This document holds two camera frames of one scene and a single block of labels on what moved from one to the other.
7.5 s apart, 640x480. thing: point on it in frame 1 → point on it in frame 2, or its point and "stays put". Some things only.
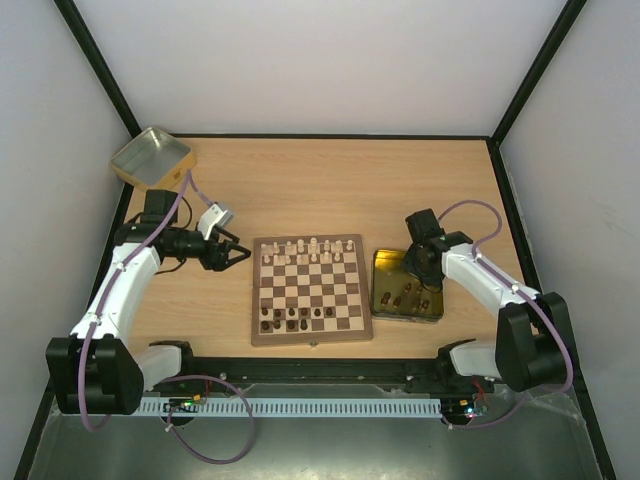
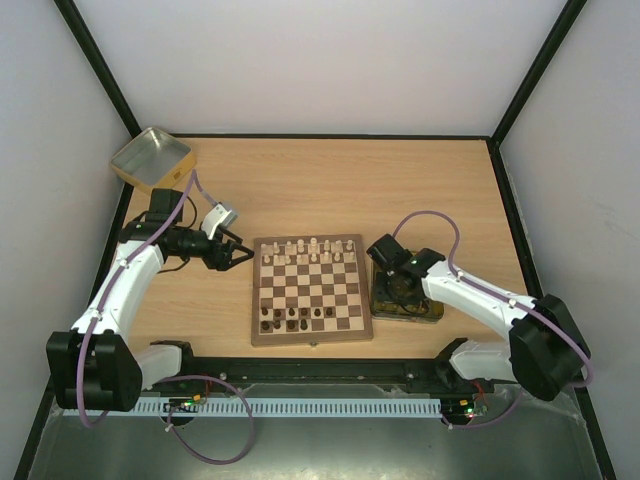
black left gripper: (209, 259) stays put
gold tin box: (153, 160) stays put
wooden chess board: (309, 289) stays put
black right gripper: (426, 279) → (396, 288)
